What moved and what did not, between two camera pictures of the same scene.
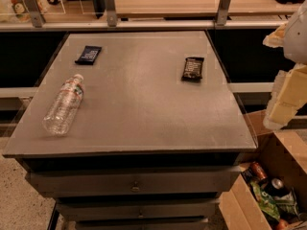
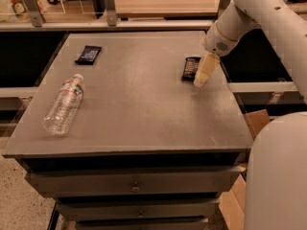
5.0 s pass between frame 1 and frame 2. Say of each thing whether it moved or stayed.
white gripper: moved
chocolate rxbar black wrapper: stayed
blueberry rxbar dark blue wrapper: stayed
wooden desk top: stayed
